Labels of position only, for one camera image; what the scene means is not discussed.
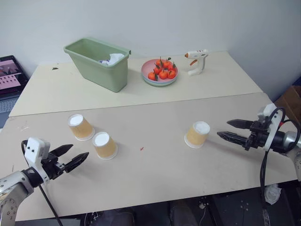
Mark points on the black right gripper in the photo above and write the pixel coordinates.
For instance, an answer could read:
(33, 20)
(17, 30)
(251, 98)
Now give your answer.
(257, 139)

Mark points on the pink plate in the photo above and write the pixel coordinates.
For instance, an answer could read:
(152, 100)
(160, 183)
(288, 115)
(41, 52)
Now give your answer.
(147, 68)

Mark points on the tan paper cup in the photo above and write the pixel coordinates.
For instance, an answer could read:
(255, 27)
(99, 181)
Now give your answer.
(81, 130)
(105, 148)
(196, 137)

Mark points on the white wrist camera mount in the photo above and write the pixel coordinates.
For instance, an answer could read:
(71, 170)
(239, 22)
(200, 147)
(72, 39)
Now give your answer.
(34, 148)
(274, 131)

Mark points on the crumpled white paper wad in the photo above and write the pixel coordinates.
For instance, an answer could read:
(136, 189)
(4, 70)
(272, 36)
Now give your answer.
(272, 194)

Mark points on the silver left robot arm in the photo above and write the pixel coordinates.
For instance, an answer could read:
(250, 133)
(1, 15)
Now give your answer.
(14, 188)

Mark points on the brown cardboard box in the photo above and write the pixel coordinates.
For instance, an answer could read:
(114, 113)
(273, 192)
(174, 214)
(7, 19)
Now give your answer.
(290, 101)

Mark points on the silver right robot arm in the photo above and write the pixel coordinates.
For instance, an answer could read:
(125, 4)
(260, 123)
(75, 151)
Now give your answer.
(291, 139)

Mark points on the grey laptop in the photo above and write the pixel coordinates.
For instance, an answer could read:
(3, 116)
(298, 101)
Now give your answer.
(9, 77)

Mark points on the small orange mandarin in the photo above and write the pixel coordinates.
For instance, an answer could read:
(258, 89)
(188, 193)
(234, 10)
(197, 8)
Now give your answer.
(152, 76)
(157, 70)
(172, 67)
(159, 63)
(163, 75)
(167, 64)
(171, 74)

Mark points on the white hot glue gun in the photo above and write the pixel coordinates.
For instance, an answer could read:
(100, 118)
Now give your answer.
(197, 62)

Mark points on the black bolted base plate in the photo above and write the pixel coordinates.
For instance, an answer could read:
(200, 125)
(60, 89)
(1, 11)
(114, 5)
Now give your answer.
(244, 208)

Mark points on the pale green plate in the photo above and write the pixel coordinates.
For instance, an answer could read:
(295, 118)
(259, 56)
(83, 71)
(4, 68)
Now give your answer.
(161, 85)

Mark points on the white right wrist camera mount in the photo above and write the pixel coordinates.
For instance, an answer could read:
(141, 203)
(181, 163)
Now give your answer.
(274, 131)

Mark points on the green plastic bin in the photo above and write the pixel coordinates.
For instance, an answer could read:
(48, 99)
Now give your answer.
(103, 75)

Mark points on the crumpled white paper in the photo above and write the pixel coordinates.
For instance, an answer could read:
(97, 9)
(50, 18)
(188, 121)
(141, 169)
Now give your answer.
(115, 58)

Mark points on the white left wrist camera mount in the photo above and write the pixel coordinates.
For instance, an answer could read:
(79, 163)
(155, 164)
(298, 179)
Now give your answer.
(34, 148)

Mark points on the pale blue plate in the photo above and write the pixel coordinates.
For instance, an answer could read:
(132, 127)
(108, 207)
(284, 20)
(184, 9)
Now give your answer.
(160, 82)

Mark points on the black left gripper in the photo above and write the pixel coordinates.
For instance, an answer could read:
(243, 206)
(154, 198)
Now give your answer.
(53, 168)

